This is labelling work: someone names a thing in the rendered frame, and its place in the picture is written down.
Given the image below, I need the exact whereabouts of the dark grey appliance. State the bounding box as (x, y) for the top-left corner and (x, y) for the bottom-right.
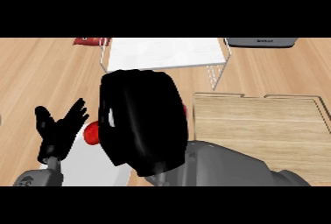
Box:
(223, 37), (300, 49)

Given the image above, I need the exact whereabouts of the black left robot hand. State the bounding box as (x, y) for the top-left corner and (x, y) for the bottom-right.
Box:
(34, 97), (90, 165)

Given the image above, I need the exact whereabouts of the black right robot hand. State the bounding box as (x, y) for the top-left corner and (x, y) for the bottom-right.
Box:
(98, 68), (191, 179)

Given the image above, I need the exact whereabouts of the pale wooden tray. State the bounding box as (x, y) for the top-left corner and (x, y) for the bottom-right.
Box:
(191, 92), (331, 186)

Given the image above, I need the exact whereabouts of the white plate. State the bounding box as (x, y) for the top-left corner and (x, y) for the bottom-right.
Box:
(40, 122), (133, 187)

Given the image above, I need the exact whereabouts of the red packet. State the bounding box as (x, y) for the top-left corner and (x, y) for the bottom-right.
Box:
(73, 37), (112, 46)

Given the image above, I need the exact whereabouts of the white wire tiered shelf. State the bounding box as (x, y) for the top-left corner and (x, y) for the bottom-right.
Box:
(98, 37), (234, 92)

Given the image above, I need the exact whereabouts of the red round fruit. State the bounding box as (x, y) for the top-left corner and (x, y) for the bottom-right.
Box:
(83, 121), (102, 146)

